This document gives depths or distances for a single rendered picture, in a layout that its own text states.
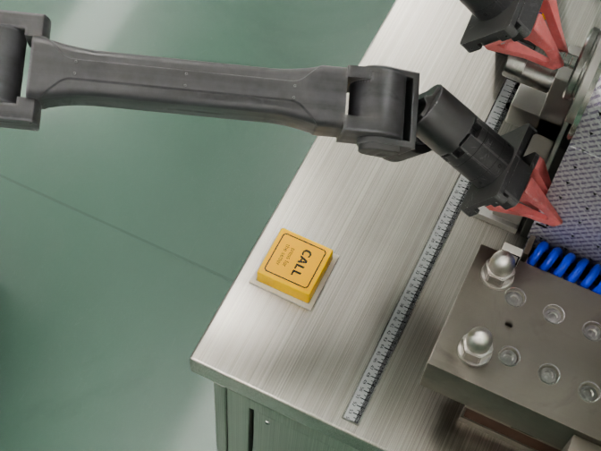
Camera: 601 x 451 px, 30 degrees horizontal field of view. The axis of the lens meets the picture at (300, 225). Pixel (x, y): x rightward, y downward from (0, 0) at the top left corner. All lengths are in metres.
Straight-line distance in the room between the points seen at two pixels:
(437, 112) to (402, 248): 0.29
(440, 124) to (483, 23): 0.12
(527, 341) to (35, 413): 1.28
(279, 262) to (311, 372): 0.14
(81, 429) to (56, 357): 0.16
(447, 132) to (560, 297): 0.23
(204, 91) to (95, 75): 0.11
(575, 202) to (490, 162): 0.10
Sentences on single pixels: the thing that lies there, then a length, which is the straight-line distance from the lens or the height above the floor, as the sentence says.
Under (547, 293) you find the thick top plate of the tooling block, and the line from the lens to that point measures 1.25.
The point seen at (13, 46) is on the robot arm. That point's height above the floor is 1.24.
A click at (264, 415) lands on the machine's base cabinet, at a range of 1.37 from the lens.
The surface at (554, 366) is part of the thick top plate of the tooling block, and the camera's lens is 1.21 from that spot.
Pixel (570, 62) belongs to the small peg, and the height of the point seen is 1.24.
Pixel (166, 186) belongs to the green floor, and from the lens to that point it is 2.49.
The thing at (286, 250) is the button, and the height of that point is 0.92.
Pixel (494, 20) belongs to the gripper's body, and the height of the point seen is 1.29.
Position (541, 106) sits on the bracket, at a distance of 1.25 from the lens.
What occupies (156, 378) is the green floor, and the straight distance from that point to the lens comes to 2.28.
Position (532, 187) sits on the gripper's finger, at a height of 1.13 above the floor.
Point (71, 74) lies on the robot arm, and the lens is 1.11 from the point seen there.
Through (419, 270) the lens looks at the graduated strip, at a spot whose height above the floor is 0.90.
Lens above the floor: 2.11
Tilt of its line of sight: 60 degrees down
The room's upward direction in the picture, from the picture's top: 6 degrees clockwise
